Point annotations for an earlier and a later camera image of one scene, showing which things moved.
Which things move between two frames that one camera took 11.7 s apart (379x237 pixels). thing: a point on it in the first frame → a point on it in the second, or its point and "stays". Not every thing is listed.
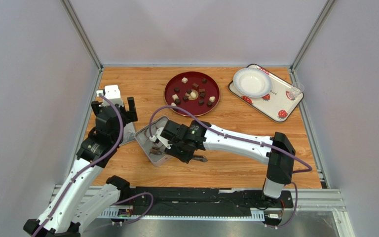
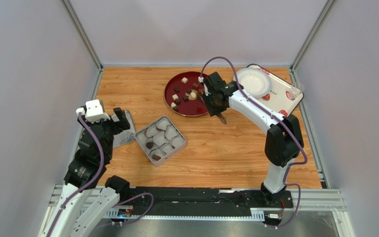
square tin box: x=156 y=151 stays
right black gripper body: x=179 y=148 → x=216 y=108
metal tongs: x=156 y=150 → x=220 y=117
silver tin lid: x=129 y=133 stays
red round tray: x=197 y=93 stays
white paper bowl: x=252 y=82 stays
